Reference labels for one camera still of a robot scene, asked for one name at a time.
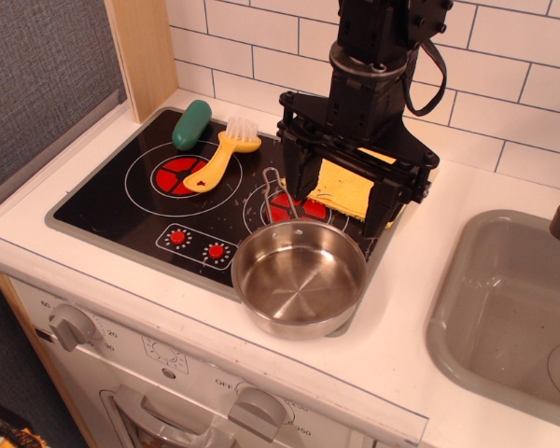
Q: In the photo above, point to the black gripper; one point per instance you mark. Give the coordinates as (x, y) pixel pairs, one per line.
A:
(365, 109)

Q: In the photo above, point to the green toy pickle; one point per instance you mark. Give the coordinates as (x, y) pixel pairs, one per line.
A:
(191, 125)

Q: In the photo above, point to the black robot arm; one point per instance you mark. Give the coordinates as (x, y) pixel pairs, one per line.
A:
(389, 33)

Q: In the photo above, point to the yellow folded towel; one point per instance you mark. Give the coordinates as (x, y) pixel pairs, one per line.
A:
(344, 191)

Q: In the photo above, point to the small steel saucepan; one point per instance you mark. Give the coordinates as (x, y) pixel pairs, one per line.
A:
(299, 279)

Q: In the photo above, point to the yellow toy dish brush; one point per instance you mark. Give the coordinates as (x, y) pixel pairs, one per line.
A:
(240, 136)

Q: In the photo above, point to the red right stove knob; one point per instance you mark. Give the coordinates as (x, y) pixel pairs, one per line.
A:
(216, 251)

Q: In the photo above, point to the red stove knob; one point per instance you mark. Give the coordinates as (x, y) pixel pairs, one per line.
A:
(177, 237)
(216, 251)

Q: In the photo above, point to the red left stove knob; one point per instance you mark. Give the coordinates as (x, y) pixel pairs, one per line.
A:
(177, 237)

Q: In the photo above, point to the grey plastic sink basin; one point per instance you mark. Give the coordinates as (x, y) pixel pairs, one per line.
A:
(495, 324)

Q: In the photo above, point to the black toy stovetop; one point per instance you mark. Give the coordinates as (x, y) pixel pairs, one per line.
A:
(132, 202)

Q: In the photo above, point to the grey right oven knob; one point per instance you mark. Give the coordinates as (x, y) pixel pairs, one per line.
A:
(258, 412)

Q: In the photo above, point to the grey oven knob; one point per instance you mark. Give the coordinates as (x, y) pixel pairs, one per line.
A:
(71, 326)
(258, 412)

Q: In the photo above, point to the white toy oven front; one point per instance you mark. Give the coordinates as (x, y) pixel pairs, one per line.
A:
(131, 390)

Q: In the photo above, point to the grey left oven knob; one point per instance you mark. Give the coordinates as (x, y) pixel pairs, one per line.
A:
(71, 326)

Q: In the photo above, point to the yellow black object bottom left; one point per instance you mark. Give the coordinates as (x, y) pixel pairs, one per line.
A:
(11, 436)

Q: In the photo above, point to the light wooden post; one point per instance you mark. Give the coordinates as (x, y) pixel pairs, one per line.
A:
(143, 43)

